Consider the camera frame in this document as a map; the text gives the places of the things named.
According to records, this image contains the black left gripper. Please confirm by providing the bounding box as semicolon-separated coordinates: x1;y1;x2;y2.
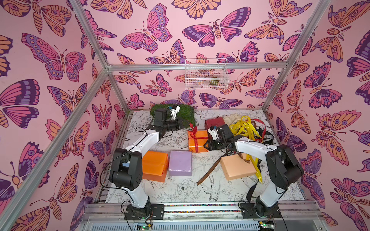
163;118;190;133

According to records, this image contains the dark red gift box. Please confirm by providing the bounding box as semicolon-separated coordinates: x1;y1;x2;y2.
205;117;225;130

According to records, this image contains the small orange gift box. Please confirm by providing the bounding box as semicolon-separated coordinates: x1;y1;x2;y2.
187;129;209;153

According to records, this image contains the brown ribbon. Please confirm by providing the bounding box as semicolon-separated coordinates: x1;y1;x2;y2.
196;144;252;185

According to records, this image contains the peach gift box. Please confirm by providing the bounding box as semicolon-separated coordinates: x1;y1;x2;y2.
221;153;256;181

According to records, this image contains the lilac gift box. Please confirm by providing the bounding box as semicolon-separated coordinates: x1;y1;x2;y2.
168;150;192;177

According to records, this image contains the large orange gift box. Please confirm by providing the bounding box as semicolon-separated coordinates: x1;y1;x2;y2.
142;151;169;183

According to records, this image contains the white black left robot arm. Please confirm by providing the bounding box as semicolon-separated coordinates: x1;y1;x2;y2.
109;105;184;209

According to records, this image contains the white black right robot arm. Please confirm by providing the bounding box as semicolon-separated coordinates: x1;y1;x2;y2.
204;124;304;218

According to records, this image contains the beige knit work glove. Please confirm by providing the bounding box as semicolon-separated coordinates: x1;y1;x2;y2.
223;113;243;126

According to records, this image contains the green artificial grass mat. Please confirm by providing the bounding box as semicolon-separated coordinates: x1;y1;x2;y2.
150;104;196;124

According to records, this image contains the white wire basket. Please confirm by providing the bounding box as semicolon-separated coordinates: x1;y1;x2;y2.
184;63;229;90

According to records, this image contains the aluminium front rail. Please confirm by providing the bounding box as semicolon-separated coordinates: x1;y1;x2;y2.
77;201;330;231

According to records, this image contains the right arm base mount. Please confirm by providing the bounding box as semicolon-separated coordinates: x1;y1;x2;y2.
238;201;282;219

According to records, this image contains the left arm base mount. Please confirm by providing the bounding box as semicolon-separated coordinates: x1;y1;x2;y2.
124;202;165;220

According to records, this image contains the aluminium frame post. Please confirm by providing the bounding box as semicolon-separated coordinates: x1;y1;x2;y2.
262;0;331;112

